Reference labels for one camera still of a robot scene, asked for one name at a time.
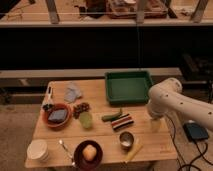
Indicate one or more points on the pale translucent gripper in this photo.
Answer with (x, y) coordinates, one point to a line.
(155, 125)

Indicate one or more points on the small metal cup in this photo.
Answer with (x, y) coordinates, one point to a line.
(126, 140)

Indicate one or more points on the green plastic cup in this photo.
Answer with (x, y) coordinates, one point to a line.
(85, 119)

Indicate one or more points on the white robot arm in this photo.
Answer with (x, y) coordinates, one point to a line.
(167, 96)

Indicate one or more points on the green plastic tray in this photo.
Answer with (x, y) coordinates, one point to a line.
(127, 87)

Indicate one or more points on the striped red white block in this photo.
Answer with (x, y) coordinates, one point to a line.
(121, 122)

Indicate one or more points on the yellow banana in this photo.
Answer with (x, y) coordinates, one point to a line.
(135, 149)

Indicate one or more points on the black foot pedal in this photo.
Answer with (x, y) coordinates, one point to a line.
(195, 132)

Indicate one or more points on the green cucumber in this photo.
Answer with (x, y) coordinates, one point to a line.
(106, 118)

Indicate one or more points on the yellow apple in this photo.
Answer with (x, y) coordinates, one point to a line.
(89, 152)

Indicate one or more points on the bunch of dark grapes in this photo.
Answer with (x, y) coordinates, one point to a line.
(78, 109)

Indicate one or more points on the dark red plate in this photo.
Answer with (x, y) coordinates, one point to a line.
(81, 163)

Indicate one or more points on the crumpled light blue cloth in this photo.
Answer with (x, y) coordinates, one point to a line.
(72, 92)

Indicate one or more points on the metal spoon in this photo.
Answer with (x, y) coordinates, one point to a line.
(64, 146)

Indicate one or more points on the orange bowl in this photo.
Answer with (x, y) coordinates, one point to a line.
(52, 125)

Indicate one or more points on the blue sponge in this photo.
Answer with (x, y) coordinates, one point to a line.
(57, 116)

